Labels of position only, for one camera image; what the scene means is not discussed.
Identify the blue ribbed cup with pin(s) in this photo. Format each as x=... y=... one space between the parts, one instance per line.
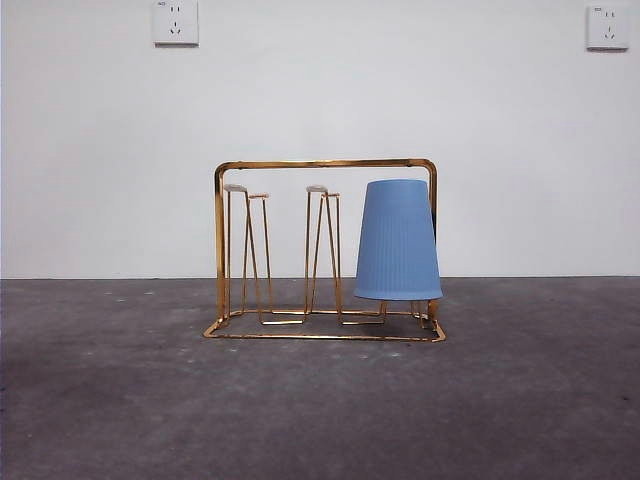
x=397 y=245

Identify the white wall socket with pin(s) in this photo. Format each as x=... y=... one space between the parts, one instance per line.
x=607 y=29
x=175 y=25

